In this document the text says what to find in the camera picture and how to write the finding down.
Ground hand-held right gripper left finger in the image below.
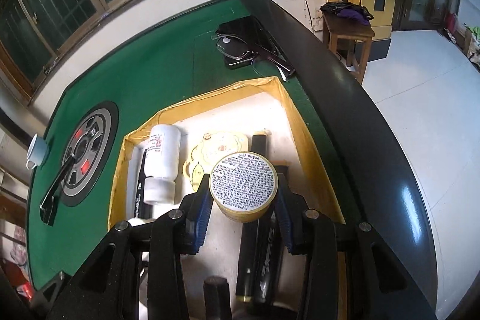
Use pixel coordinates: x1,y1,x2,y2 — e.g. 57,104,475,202
47,173,215,320

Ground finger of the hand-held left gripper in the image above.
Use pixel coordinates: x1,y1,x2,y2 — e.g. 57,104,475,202
30,271,65,310

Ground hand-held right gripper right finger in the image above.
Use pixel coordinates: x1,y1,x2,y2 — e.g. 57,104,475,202
275,170,437,320

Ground black marker with white print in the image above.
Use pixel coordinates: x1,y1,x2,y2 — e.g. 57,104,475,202
255,163,290,307

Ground black marker cream caps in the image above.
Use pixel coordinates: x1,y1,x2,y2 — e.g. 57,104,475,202
235,132,270,303

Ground yellow round tin white label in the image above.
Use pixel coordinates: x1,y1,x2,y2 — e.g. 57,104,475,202
208,151,280,224

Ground tall white plastic bottle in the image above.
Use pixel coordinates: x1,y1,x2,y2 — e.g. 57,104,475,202
143,124,182,205

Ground yellow edged white tray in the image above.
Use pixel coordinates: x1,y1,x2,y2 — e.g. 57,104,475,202
107,76,347,320

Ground pale yellow cartoon tin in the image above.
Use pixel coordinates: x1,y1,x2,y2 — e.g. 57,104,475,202
183,130,251,193

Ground black marker purple cap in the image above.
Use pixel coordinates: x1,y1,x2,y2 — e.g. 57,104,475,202
132,148,155,220

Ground long black tool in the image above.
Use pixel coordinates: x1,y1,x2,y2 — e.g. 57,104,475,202
38,149,83,228

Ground white mug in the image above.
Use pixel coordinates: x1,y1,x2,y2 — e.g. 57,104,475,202
25,133,48,171

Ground wooden stool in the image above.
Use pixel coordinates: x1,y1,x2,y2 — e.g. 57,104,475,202
322,13,376,85

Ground dark purple cloth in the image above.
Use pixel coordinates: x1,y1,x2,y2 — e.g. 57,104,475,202
319,1,374,25

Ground wooden framed barred window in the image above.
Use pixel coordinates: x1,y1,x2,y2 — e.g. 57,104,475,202
0,0,289,97

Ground bed with printed blanket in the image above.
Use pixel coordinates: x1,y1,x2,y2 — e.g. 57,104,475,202
463,24,480,67

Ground red bag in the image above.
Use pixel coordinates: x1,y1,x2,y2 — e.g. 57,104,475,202
443,12,459,40

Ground black frame eyeglasses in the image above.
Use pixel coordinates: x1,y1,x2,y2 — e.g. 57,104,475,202
215,31,298,82

